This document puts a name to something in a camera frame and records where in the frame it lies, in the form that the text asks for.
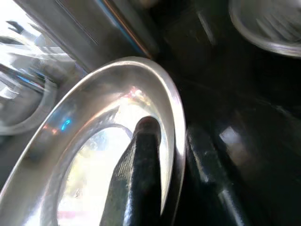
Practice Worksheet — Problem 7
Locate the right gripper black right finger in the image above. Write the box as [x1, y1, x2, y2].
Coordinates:
[184, 124, 253, 226]

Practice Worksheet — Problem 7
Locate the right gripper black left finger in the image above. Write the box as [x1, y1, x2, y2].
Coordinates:
[98, 116, 163, 226]

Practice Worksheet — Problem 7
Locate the wide rim steel plate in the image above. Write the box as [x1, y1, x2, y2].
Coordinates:
[0, 56, 186, 226]

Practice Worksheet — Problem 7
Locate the small deep steel bowl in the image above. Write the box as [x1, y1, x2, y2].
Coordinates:
[0, 89, 59, 136]

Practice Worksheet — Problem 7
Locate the large steel plate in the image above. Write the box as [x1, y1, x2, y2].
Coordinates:
[229, 0, 301, 58]

